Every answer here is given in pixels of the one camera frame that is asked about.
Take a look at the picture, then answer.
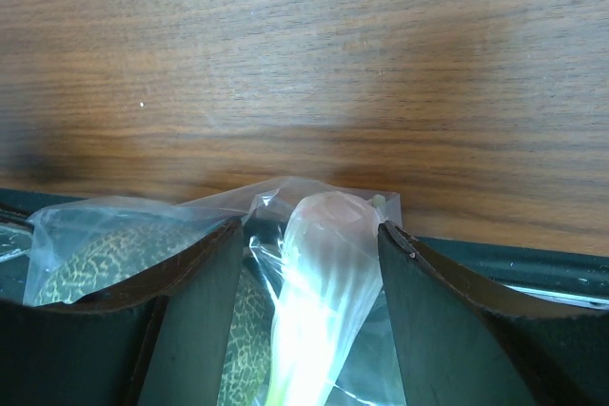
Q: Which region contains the clear orange zip top bag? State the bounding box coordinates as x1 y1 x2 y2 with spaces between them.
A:
24 178 405 405

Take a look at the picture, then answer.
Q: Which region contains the green toy vegetable stick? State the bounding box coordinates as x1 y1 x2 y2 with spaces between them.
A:
265 191 384 405

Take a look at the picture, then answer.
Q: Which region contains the green toy melon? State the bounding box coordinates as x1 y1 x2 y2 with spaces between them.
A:
32 224 275 406

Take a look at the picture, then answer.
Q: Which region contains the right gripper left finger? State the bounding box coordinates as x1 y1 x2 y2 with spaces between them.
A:
1 220 243 405

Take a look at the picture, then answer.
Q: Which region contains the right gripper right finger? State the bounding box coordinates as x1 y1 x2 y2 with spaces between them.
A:
378 222 608 405

